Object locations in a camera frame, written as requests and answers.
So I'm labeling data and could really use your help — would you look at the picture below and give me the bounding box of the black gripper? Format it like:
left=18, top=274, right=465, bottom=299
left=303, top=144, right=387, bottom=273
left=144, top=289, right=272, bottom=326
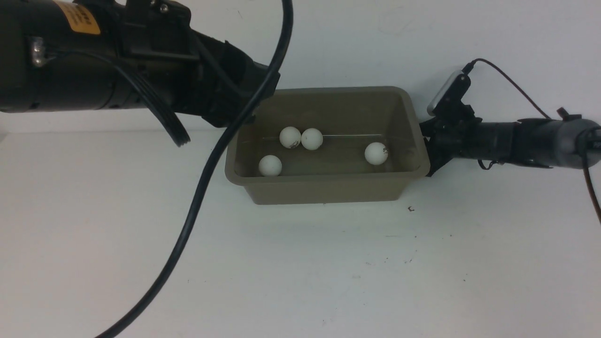
left=187, top=31, right=268, bottom=128

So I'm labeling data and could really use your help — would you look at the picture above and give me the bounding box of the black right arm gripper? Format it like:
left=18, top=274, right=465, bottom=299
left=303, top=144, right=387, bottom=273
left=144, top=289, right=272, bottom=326
left=419, top=106, right=482, bottom=177

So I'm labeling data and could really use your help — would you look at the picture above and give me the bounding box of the white ping-pong ball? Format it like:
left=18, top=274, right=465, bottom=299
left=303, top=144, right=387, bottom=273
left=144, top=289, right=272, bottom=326
left=279, top=126, right=302, bottom=149
left=363, top=142, right=389, bottom=166
left=300, top=128, right=324, bottom=151
left=258, top=155, right=283, bottom=177

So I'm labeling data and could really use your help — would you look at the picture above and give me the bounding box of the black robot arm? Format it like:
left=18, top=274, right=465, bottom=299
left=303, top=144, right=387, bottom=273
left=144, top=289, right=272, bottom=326
left=1, top=0, right=268, bottom=128

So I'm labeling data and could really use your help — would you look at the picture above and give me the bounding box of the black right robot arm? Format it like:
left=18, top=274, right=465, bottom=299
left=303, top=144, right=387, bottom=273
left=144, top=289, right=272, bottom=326
left=419, top=103, right=600, bottom=176

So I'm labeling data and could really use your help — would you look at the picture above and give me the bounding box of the tan plastic storage bin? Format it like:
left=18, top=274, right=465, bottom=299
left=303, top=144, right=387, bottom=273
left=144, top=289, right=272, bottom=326
left=225, top=86, right=430, bottom=205

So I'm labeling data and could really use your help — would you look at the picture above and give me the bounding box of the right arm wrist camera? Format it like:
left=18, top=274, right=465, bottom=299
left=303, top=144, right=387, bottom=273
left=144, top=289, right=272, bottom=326
left=427, top=70, right=471, bottom=121

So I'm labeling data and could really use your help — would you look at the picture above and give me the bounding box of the thin brown camera cable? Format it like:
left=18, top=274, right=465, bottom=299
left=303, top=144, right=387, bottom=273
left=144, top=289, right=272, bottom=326
left=462, top=58, right=601, bottom=226

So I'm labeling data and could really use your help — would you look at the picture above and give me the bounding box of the black camera cable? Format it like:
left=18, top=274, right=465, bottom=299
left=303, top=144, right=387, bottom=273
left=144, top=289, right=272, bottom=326
left=94, top=0, right=294, bottom=338

